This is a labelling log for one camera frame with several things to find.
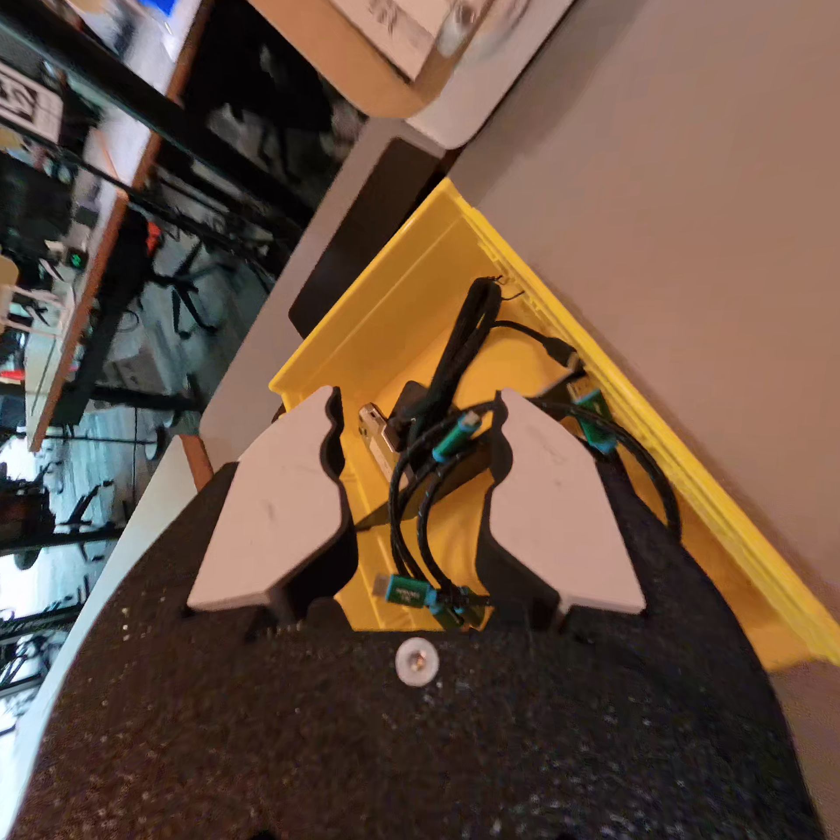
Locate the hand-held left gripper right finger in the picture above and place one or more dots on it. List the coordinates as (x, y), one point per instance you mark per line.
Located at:
(558, 518)

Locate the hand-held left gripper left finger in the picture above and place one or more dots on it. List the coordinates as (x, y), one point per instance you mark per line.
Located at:
(275, 512)

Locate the black silver switch box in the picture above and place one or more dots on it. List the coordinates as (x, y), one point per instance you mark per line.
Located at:
(379, 436)

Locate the yellow plastic bin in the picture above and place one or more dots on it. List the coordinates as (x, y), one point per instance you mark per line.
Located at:
(394, 328)

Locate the grey desk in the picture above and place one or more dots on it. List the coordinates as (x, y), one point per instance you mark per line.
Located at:
(656, 164)

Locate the small black flat adapter box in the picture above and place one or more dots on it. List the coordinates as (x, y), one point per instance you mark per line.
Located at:
(412, 401)

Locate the wooden document stand with paper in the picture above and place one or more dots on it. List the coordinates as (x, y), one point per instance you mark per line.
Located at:
(367, 59)

